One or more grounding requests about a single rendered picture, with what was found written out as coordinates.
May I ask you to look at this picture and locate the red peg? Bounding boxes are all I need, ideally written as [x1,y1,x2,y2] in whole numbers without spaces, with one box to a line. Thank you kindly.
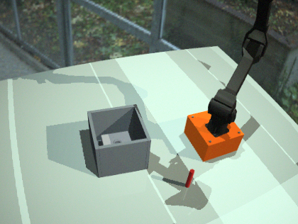
[185,169,195,188]

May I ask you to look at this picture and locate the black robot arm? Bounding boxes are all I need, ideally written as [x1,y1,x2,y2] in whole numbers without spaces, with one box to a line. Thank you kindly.
[205,0,273,138]

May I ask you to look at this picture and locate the white square plate with hole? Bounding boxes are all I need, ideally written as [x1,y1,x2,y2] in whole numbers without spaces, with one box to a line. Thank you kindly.
[101,131,131,145]

